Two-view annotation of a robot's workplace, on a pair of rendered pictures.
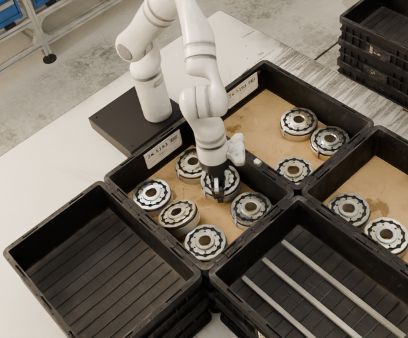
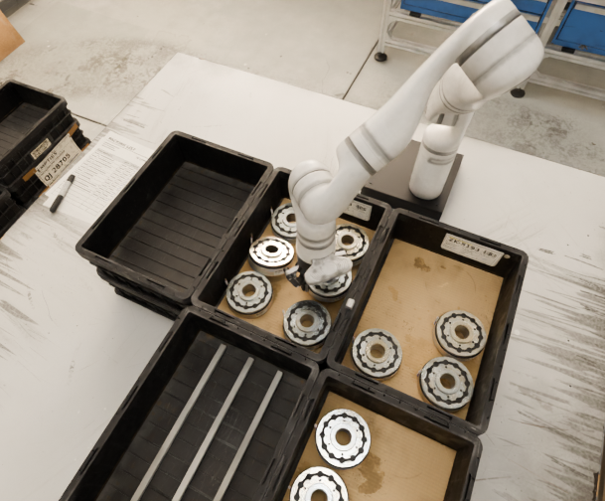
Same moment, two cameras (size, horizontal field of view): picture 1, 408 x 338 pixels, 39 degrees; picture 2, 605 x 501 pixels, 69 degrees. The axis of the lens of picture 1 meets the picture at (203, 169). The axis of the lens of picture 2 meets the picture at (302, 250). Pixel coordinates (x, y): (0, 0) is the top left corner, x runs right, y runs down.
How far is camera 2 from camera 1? 0.85 m
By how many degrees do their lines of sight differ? 35
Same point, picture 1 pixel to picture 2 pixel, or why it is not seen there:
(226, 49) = (569, 217)
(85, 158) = not seen: hidden behind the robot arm
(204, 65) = (344, 160)
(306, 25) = not seen: outside the picture
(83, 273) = (195, 204)
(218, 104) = (307, 207)
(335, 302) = (219, 456)
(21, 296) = not seen: hidden behind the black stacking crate
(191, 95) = (303, 170)
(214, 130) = (305, 226)
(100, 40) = (568, 118)
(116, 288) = (186, 237)
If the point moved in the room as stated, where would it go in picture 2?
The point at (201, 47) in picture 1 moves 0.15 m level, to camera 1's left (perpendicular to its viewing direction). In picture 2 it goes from (364, 140) to (308, 83)
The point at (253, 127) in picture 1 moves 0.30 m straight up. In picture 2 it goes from (433, 284) to (475, 207)
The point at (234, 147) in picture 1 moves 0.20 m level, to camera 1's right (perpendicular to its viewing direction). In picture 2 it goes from (324, 264) to (391, 356)
